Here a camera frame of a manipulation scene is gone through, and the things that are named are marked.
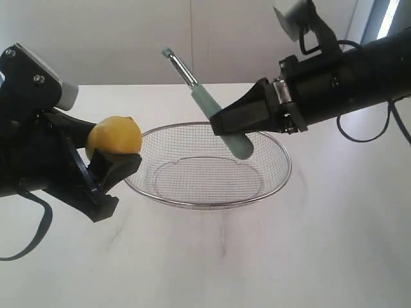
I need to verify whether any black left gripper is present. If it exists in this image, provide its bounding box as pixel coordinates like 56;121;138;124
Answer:
1;77;142;222

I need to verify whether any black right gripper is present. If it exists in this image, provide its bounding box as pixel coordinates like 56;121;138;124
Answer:
210;55;324;135

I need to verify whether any yellow lemon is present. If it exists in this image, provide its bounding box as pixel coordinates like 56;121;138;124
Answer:
85;116;143;160

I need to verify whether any teal handled peeler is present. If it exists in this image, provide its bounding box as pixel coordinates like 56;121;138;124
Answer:
162;47;254;160

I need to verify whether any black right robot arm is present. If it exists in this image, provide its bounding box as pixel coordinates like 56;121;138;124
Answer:
210;29;410;135

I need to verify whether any oval wire mesh basket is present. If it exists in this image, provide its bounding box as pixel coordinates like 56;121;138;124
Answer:
125;122;292;210

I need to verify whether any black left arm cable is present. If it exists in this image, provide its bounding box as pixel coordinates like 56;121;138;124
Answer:
0;189;54;261

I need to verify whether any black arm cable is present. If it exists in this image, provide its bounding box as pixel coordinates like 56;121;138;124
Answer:
298;28;411;144
0;189;54;261

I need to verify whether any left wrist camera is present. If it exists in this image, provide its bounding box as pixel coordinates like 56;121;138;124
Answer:
1;43;79;111

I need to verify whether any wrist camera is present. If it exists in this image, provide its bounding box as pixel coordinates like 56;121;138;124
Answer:
1;43;79;111
274;0;342;56

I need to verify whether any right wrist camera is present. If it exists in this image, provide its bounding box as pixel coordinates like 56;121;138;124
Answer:
274;0;342;56

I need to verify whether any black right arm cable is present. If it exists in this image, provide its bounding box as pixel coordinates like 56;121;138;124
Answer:
298;28;411;144

